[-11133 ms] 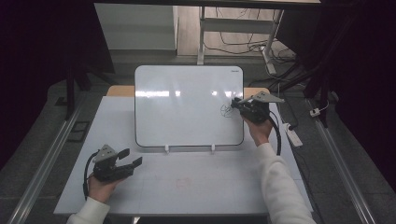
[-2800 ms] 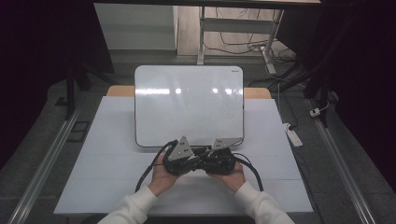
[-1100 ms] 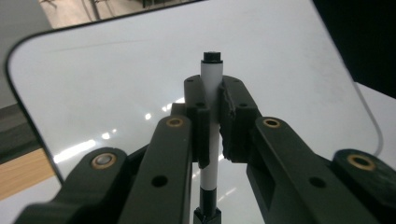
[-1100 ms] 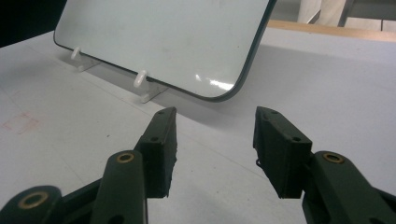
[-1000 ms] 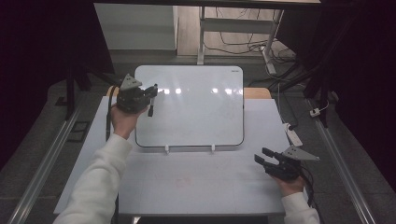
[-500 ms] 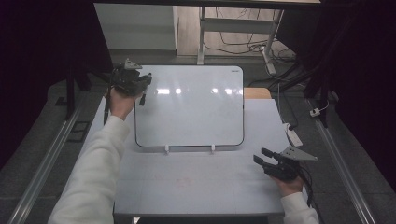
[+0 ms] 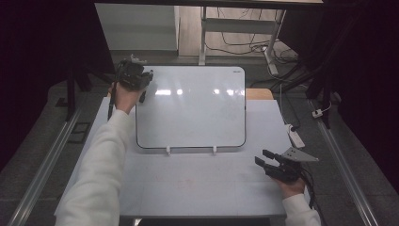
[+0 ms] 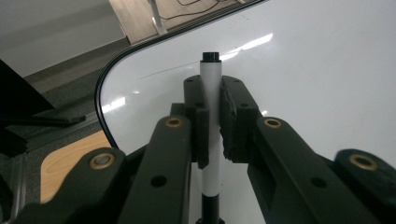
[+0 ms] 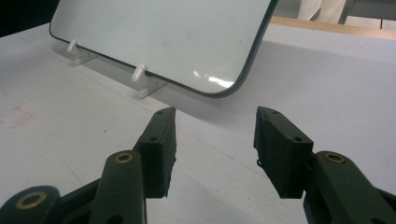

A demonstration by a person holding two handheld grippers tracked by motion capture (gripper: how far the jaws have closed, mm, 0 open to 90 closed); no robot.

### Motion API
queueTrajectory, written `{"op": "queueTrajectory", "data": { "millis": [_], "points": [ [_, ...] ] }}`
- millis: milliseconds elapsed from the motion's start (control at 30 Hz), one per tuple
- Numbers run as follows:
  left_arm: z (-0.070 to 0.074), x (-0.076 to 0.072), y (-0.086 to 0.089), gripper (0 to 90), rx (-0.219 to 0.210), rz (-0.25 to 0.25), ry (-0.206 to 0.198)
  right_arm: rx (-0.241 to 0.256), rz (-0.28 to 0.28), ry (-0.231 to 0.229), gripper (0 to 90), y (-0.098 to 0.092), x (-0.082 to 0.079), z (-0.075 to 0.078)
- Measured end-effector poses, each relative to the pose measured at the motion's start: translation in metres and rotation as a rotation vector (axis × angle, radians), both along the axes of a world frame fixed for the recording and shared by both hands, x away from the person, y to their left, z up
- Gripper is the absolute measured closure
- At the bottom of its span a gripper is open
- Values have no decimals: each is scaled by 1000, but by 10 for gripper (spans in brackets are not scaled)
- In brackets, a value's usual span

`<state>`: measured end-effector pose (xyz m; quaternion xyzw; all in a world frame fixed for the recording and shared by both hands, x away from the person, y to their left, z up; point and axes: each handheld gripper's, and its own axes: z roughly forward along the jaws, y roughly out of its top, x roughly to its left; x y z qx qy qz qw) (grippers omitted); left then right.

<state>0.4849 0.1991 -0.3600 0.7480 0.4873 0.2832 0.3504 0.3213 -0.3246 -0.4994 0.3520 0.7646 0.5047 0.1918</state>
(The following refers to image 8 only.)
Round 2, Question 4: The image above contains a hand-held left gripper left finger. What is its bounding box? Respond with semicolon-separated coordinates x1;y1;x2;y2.
170;74;210;171

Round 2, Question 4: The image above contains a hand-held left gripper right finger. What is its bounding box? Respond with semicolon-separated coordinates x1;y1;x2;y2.
219;75;264;165

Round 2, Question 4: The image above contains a white marker with black cap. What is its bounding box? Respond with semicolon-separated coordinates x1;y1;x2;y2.
195;51;226;224

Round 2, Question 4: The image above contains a white whiteboard with black rim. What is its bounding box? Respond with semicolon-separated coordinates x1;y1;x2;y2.
94;0;396;224

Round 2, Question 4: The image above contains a black metal stand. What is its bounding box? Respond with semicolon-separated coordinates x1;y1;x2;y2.
0;59;87;157

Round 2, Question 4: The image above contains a black floor cable tangle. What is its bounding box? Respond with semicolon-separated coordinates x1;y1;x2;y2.
160;0;247;21

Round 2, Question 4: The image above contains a white desk frame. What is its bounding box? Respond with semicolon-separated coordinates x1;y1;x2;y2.
148;0;168;35

